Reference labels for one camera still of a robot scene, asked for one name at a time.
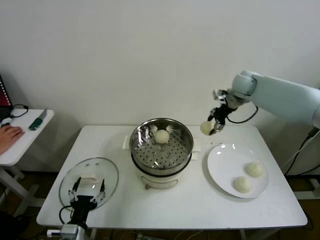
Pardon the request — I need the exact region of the white floor frame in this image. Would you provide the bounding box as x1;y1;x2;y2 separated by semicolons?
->
287;174;320;201

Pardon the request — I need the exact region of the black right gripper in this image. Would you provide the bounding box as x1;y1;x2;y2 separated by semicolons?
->
206;106;230;137

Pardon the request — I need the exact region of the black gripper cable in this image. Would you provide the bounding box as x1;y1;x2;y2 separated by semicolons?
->
59;205;76;225
226;105;259;124

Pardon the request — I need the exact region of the thin black looped cable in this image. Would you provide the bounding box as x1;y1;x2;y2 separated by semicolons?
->
9;103;30;119

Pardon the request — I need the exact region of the round glass pot lid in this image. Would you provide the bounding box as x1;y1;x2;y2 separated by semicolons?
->
59;157;120;213

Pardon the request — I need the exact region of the green handled knife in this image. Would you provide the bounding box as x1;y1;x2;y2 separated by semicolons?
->
28;107;49;131

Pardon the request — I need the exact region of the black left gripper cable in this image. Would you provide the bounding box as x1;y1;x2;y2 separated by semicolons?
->
59;205;76;225

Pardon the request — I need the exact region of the steel steamer basket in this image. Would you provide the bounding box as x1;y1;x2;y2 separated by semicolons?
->
122;117;202;174

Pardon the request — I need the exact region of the white round plate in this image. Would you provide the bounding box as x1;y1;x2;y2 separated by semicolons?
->
206;143;270;200

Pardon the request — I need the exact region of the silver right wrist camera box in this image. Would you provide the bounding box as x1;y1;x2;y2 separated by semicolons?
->
212;88;235;105

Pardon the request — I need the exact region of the person's bare hand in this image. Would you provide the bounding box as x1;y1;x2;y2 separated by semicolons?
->
0;125;26;155

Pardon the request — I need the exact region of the white steamed baozi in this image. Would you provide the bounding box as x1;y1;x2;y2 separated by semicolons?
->
200;120;215;137
244;161;265;178
154;129;170;145
233;176;252;194

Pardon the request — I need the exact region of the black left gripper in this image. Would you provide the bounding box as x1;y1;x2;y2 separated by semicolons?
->
67;176;106;225

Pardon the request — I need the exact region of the black wall cable with plug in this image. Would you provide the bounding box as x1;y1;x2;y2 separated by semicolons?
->
284;128;320;176

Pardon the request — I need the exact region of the white wall cable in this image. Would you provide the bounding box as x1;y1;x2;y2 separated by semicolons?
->
279;139;311;171

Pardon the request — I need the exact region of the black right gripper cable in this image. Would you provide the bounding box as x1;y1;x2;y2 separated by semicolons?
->
226;105;259;124

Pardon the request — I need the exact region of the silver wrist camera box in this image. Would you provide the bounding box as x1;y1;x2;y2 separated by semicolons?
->
46;224;81;240
212;88;235;105

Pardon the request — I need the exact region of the white side table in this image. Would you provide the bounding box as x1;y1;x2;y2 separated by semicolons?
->
0;108;56;218

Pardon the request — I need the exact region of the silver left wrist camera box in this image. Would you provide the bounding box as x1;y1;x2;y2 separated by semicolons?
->
46;224;81;240

